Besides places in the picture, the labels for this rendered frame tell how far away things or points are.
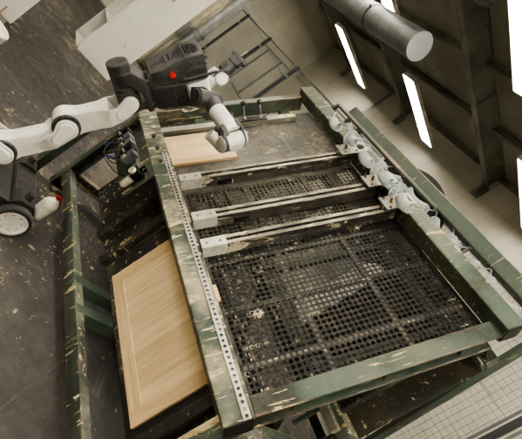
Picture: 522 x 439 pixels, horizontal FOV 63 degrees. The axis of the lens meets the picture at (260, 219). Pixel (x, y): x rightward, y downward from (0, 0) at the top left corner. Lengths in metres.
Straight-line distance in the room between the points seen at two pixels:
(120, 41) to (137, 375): 4.89
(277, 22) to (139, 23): 5.87
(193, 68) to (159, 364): 1.48
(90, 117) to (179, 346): 1.26
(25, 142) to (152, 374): 1.35
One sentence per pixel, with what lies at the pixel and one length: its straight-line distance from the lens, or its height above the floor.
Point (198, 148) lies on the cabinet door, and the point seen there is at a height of 1.05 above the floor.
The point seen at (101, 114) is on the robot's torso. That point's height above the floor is 0.80.
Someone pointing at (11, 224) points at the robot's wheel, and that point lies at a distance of 2.59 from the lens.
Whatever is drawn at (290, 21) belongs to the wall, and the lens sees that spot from 11.74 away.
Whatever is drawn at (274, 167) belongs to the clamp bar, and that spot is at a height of 1.39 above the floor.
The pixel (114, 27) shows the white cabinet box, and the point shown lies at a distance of 6.29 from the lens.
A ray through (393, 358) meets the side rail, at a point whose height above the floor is 1.41.
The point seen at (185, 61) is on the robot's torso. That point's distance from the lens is 2.31.
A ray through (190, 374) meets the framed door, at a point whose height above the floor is 0.60.
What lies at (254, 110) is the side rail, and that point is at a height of 1.48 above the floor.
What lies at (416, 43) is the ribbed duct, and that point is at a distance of 5.23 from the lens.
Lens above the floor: 1.48
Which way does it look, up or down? 7 degrees down
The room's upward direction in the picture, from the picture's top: 57 degrees clockwise
